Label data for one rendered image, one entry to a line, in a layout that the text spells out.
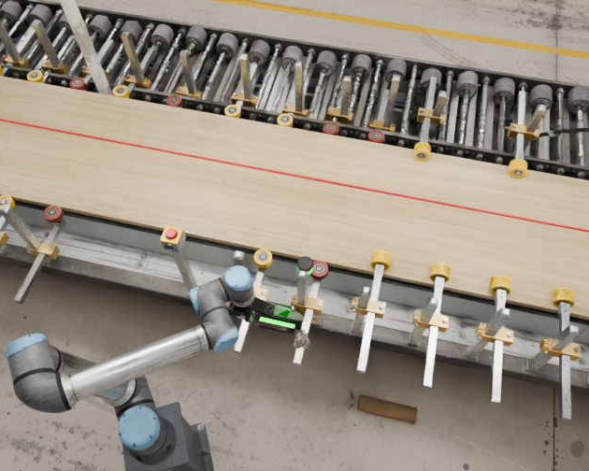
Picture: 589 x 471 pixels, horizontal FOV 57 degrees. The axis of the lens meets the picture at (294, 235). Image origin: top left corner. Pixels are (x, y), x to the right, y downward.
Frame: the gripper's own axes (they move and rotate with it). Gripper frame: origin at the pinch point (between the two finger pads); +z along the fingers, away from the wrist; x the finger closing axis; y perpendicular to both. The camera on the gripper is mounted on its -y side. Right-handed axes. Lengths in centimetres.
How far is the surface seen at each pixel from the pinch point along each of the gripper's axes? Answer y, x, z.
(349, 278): -34, -37, 20
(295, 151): 4, -92, 8
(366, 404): -55, -1, 90
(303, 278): -17.1, -15.1, -14.3
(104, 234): 88, -37, 29
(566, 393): -120, 2, 2
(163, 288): 49, -16, 28
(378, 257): -44, -38, 0
